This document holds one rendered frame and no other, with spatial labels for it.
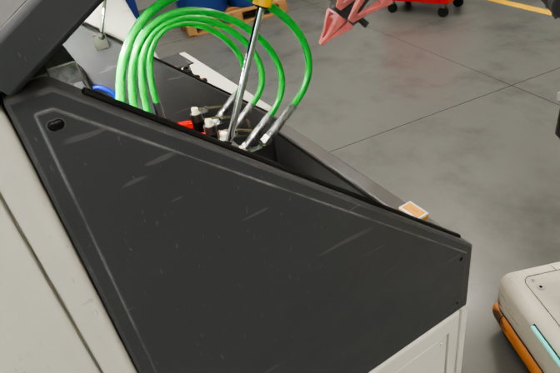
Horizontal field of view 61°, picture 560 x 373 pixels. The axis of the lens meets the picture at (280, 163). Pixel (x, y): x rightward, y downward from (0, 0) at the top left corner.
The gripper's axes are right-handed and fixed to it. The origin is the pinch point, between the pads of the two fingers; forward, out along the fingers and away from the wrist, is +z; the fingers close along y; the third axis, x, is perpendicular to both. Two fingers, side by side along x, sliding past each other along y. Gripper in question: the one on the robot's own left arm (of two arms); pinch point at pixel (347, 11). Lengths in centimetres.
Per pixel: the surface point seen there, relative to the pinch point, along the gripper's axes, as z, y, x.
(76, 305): 34, 43, -39
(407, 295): 27, 42, 14
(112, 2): 30, -32, -26
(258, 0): 1.6, 29.4, -34.1
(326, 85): 72, -202, 199
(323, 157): 30.4, -0.9, 23.9
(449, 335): 33, 45, 35
